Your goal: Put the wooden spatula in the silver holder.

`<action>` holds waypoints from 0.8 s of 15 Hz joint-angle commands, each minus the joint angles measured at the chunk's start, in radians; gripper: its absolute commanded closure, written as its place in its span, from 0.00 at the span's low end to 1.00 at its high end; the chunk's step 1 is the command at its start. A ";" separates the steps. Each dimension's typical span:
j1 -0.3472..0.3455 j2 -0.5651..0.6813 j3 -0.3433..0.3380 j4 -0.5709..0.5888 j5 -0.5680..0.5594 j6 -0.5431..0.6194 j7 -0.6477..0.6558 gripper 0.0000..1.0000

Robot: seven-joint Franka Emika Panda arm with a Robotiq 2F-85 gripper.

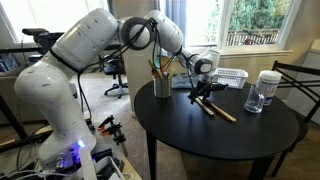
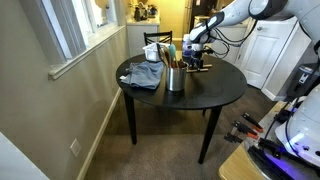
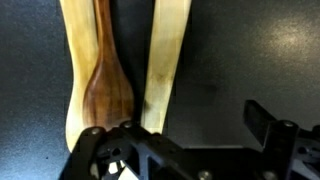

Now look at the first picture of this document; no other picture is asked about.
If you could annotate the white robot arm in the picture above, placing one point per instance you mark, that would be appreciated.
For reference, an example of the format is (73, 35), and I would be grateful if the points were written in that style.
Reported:
(76, 56)

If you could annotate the black orange clamp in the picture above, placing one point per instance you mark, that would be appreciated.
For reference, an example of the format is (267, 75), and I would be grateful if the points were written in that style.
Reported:
(116, 135)

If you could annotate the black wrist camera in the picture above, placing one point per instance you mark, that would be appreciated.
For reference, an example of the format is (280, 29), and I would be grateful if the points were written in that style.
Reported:
(218, 87)

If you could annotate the light wooden spatula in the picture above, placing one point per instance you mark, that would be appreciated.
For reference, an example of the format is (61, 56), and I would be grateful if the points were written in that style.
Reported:
(206, 108)

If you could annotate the clear glass mug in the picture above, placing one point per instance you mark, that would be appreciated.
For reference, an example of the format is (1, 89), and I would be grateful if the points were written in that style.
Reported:
(254, 100)

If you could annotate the two-tone wooden fork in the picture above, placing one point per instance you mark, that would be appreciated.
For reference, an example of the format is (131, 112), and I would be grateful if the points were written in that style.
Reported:
(221, 113)

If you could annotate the white window frame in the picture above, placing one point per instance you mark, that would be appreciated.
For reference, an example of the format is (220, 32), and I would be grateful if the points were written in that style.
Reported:
(253, 46)
(50, 16)

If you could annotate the black office chair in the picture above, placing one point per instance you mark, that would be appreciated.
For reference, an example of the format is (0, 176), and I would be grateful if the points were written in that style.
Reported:
(115, 70)

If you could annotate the wooden spoon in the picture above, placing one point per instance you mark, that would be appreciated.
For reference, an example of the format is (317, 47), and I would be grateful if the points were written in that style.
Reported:
(155, 71)

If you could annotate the teal silicone spatula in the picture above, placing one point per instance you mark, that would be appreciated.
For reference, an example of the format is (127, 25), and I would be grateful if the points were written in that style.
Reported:
(157, 61)

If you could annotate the grey blue curtain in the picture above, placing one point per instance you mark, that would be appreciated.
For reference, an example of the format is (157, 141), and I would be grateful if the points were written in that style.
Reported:
(176, 13)

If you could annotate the silver utensil holder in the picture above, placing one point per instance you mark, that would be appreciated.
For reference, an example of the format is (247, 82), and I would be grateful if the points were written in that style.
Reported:
(162, 87)

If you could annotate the black dining chair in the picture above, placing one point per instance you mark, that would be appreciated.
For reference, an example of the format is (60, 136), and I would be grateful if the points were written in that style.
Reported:
(296, 83)

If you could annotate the black round table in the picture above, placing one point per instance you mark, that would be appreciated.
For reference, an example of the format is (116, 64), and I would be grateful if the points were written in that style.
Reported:
(213, 133)

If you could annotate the white wipes container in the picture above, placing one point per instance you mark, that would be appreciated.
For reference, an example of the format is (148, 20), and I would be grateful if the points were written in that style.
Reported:
(269, 86)

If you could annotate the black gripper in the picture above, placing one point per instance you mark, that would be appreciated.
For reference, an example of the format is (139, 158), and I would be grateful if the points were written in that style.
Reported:
(204, 81)

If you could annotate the blue cloth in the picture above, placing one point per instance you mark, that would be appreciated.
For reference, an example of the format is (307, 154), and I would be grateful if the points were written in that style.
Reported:
(181, 81)

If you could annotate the black camera on tripod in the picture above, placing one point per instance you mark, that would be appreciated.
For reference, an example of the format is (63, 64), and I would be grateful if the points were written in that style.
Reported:
(41, 35)

